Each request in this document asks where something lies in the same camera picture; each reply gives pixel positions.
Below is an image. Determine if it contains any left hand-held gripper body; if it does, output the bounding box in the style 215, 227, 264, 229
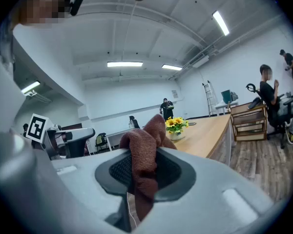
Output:
25, 113, 73, 160

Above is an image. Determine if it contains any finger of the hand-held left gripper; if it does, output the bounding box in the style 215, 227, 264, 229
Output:
67, 127, 96, 158

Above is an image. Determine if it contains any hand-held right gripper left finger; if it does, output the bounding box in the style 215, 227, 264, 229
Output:
0, 130, 133, 234

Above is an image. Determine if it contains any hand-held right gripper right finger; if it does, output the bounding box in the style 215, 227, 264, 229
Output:
136, 146, 283, 234

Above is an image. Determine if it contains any brown cloth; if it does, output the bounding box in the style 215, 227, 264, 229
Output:
119, 114, 178, 222

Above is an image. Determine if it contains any yellow sunflower bouquet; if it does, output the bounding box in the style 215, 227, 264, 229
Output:
165, 116, 189, 141

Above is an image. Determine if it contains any black office chair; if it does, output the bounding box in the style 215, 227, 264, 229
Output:
245, 83, 293, 149
128, 116, 141, 129
95, 132, 108, 153

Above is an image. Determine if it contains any white desk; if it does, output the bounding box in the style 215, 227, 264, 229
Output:
105, 128, 135, 151

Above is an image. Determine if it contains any long ceiling light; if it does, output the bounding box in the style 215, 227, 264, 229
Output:
21, 80, 41, 94
106, 61, 144, 68
211, 10, 230, 37
161, 63, 183, 71

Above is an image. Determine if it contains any ceiling fan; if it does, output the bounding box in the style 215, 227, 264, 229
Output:
112, 71, 130, 79

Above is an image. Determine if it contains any wooden bench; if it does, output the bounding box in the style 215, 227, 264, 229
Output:
230, 103, 268, 142

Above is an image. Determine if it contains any person's grey printed shirt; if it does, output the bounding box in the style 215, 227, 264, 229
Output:
0, 20, 17, 67

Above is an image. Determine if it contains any white table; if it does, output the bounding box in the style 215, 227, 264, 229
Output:
214, 100, 239, 117

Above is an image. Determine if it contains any metal ladder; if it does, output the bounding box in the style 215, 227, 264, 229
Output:
202, 80, 220, 117

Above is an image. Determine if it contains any green bin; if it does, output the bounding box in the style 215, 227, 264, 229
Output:
221, 90, 232, 104

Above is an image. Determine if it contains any dark shoe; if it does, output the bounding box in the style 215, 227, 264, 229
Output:
247, 97, 262, 110

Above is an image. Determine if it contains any person's head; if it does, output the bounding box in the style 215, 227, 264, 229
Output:
16, 0, 72, 29

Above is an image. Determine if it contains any white air conditioner unit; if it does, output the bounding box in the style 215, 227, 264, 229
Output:
191, 55, 210, 69

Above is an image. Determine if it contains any black head-mounted camera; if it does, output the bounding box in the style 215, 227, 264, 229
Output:
69, 0, 84, 17

